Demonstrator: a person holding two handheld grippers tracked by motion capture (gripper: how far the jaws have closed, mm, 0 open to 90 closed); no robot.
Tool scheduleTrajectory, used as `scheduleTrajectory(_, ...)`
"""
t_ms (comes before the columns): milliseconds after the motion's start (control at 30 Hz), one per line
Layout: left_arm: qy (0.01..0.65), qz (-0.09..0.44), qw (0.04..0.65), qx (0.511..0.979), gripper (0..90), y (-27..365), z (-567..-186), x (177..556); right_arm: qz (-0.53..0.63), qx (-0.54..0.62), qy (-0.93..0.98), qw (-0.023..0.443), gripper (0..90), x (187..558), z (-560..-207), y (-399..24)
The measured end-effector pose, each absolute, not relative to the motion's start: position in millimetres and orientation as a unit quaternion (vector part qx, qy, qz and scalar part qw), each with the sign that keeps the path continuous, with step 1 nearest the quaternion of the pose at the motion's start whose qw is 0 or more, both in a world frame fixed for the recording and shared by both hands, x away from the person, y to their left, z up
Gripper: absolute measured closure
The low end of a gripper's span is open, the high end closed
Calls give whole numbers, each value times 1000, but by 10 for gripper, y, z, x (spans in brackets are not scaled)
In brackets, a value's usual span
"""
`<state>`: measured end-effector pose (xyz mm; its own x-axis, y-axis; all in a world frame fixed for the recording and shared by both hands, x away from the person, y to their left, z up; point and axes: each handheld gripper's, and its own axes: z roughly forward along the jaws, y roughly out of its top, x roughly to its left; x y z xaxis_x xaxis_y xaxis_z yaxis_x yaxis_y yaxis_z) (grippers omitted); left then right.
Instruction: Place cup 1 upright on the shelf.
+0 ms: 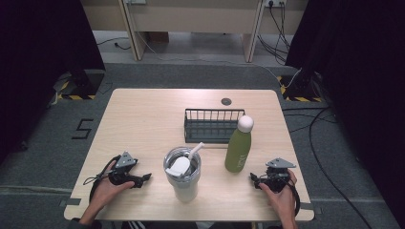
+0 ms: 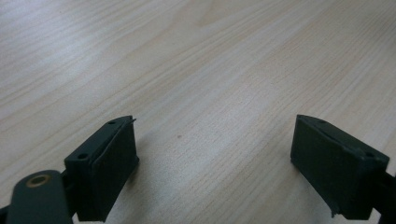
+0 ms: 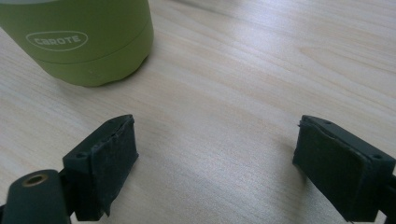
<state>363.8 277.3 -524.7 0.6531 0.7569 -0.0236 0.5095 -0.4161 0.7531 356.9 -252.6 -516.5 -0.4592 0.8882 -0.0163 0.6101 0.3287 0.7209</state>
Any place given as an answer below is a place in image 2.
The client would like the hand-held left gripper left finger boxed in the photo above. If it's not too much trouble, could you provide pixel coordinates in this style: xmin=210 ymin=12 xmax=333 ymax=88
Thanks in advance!
xmin=64 ymin=115 xmax=140 ymax=223

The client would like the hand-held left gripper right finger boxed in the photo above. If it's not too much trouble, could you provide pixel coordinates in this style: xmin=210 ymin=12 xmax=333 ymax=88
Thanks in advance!
xmin=290 ymin=114 xmax=390 ymax=220

